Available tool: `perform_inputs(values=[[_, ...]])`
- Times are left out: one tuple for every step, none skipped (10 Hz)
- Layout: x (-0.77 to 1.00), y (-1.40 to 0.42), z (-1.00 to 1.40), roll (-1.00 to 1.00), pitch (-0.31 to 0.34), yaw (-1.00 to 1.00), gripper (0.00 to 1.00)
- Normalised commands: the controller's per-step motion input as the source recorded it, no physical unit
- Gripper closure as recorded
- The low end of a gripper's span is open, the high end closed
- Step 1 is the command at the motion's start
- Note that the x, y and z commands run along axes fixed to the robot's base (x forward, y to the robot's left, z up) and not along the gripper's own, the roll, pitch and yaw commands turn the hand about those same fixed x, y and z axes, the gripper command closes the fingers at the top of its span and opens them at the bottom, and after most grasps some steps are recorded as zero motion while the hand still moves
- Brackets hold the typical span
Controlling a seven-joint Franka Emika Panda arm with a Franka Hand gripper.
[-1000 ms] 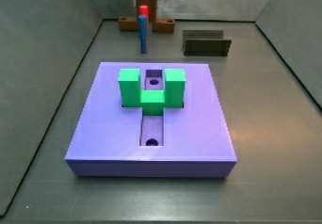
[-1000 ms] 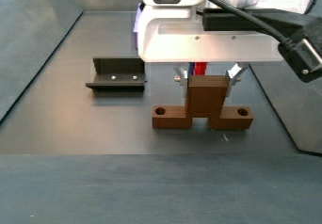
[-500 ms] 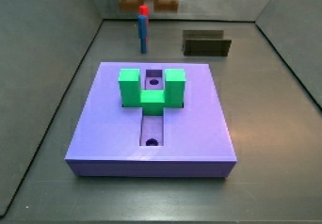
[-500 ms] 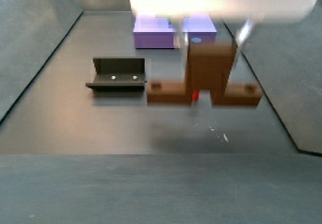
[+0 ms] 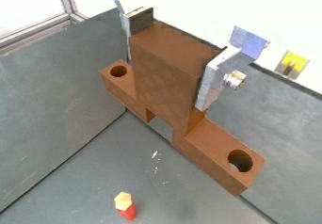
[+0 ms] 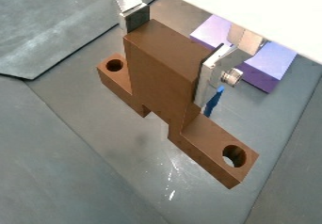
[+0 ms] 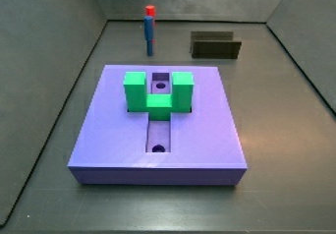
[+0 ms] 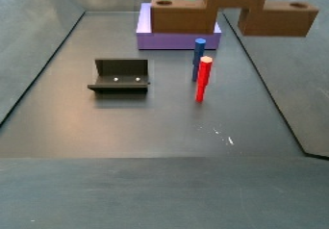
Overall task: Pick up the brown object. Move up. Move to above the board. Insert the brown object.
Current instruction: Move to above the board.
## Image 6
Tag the blue cylinder peg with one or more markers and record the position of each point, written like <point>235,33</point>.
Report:
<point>214,95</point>

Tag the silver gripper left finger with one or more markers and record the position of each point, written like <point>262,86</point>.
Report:
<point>134,14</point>

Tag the purple board with slots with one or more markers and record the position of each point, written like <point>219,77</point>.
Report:
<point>266,68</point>

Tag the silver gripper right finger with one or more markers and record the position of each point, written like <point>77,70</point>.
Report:
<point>218,67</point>

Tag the brown T-shaped block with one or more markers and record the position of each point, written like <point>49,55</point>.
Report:
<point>154,78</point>

